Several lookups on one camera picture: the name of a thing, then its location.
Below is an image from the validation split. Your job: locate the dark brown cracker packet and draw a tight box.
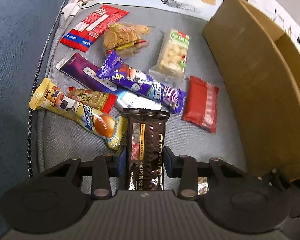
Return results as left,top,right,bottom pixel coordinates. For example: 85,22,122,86
123,108,170,191

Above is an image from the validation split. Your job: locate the blue sofa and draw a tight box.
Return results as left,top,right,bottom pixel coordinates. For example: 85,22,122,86
0,0,65,237

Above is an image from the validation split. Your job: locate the orange red peanut bar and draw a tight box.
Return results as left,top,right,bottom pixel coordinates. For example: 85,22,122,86
68,87,117,114

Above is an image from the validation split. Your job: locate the clear bag of biscuits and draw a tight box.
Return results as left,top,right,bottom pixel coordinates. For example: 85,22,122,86
103,22,150,59

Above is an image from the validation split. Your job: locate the open cardboard box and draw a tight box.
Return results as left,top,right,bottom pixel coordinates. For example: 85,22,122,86
203,0,300,181

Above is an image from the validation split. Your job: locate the green label nougat packet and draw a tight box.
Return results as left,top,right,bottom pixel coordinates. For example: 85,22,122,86
149,29,190,88

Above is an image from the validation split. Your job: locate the red and blue snack packet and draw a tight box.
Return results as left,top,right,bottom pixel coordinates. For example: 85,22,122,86
60,4,129,53

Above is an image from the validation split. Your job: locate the yellow cartoon bread packet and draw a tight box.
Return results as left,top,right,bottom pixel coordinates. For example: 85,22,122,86
29,78,127,150

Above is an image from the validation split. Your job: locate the grey deer print sofa cover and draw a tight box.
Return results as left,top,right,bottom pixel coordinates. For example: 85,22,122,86
36,0,300,178

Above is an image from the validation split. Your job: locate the purple cartoon snack bar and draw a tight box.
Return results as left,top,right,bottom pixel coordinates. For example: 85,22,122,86
96,51,186,114

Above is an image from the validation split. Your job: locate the purple and white flat packet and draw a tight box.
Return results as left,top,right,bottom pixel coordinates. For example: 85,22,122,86
56,52,161,111

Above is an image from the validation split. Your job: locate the plain red snack packet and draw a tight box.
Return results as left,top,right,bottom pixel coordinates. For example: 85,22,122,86
182,76,219,133

